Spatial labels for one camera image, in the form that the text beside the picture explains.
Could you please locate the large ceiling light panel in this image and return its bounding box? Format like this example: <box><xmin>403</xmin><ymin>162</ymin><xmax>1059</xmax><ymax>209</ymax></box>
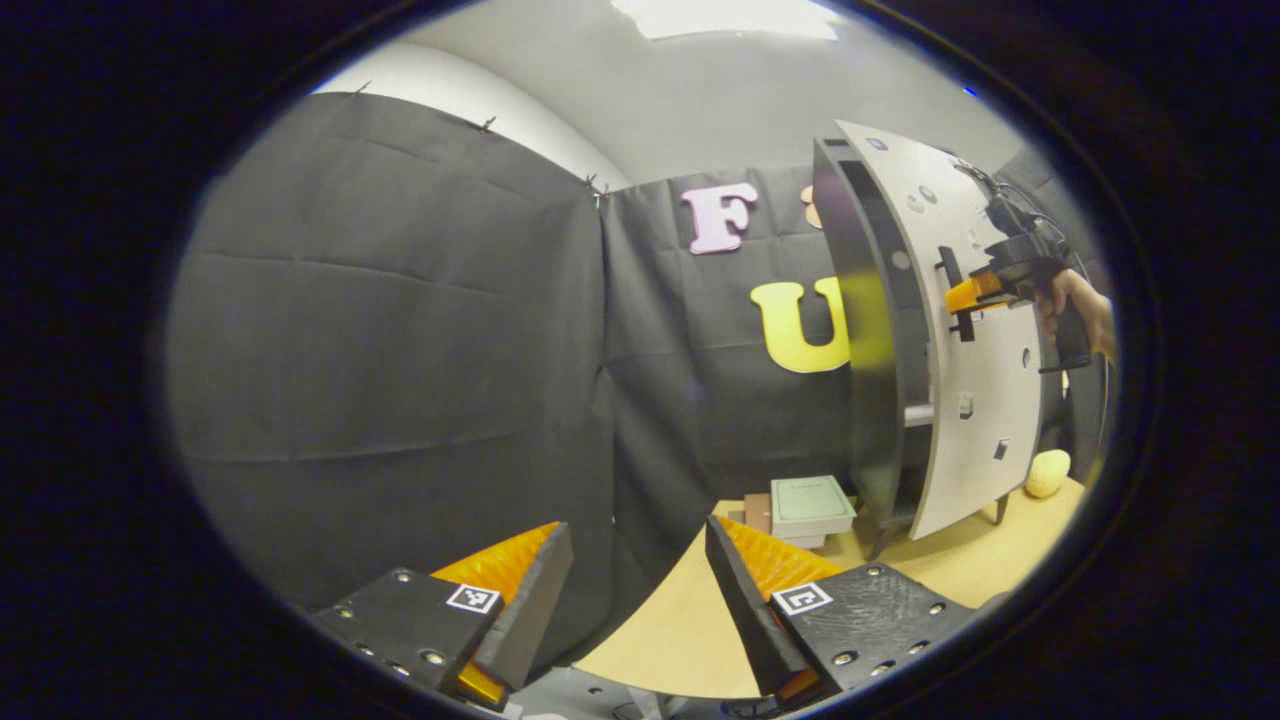
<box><xmin>610</xmin><ymin>0</ymin><xmax>841</xmax><ymax>41</ymax></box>

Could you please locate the grey cabinet door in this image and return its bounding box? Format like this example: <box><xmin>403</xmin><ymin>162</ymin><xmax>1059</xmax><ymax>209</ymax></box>
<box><xmin>835</xmin><ymin>120</ymin><xmax>1048</xmax><ymax>541</ymax></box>

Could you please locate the black backdrop cloth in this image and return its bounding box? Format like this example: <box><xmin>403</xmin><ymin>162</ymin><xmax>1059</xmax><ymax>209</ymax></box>
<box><xmin>165</xmin><ymin>92</ymin><xmax>1111</xmax><ymax>666</ymax></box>

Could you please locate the cream round object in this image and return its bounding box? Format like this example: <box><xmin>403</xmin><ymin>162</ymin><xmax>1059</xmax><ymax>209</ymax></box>
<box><xmin>1025</xmin><ymin>449</ymin><xmax>1072</xmax><ymax>500</ymax></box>

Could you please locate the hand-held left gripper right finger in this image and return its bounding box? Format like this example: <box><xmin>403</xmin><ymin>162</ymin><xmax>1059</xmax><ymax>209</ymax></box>
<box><xmin>704</xmin><ymin>513</ymin><xmax>979</xmax><ymax>701</ymax></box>

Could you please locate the dark grey cabinet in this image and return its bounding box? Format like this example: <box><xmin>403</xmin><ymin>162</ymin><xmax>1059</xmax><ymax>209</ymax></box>
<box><xmin>812</xmin><ymin>120</ymin><xmax>1013</xmax><ymax>561</ymax></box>

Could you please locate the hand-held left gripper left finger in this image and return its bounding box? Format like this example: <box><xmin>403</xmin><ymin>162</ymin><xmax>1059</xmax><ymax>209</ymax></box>
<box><xmin>308</xmin><ymin>520</ymin><xmax>577</xmax><ymax>713</ymax></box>

